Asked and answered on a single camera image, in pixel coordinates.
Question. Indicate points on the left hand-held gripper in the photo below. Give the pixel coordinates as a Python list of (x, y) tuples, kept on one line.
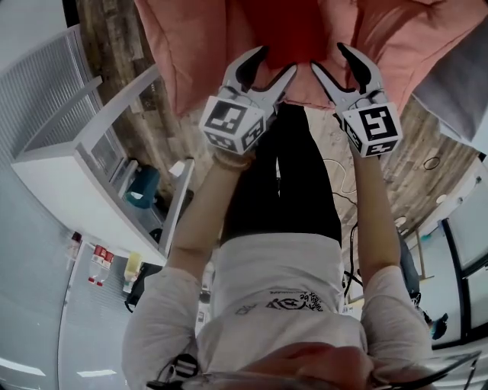
[(228, 122)]

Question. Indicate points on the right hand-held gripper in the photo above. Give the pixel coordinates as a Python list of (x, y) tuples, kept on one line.
[(375, 127)]

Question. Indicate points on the red hardcover book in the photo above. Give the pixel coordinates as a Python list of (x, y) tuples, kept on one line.
[(289, 30)]

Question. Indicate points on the pink cushioned armchair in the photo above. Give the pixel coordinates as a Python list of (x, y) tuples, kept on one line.
[(183, 45)]

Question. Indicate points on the person's right forearm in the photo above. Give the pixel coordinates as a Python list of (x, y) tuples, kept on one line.
[(375, 213)]

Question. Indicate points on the person's left forearm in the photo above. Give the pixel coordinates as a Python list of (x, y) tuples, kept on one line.
[(206, 213)]

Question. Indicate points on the table with floral cloth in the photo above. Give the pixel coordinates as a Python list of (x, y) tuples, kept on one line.
[(457, 87)]

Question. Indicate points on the person's black trousers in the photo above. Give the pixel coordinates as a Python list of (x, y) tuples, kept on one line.
[(289, 183)]

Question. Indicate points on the white round disc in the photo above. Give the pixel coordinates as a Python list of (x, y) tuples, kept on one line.
[(441, 199)]

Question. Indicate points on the teal cup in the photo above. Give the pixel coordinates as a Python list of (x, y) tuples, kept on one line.
[(143, 186)]

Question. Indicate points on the white cabinet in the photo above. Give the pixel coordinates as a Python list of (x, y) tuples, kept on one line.
[(76, 183)]

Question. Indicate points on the person's white printed t-shirt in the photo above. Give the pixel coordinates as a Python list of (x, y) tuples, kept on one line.
[(274, 289)]

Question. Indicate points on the ribbed glass partition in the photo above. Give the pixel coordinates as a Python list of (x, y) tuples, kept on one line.
[(34, 95)]

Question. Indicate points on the clear bottle with red label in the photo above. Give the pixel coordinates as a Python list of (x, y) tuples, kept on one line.
[(108, 258), (99, 253)]

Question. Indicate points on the small dark-capped bottle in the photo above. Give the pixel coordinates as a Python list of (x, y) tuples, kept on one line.
[(75, 238)]

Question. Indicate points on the person's head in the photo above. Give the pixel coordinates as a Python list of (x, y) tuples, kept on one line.
[(309, 365)]

